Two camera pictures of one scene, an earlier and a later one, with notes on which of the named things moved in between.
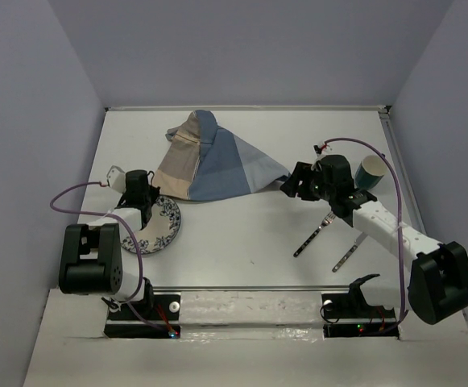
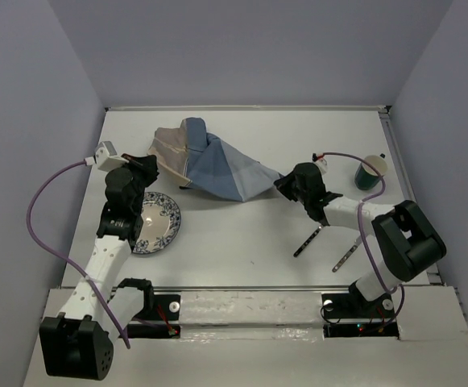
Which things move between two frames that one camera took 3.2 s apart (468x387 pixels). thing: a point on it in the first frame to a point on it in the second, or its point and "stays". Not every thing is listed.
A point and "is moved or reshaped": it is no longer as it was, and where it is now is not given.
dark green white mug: x=370 y=172 stays
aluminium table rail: x=402 y=172 stays
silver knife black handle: x=357 y=243 stays
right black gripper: x=302 y=172 to x=283 y=185
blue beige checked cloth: x=204 y=161 is moved or reshaped
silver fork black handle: x=329 y=219 stays
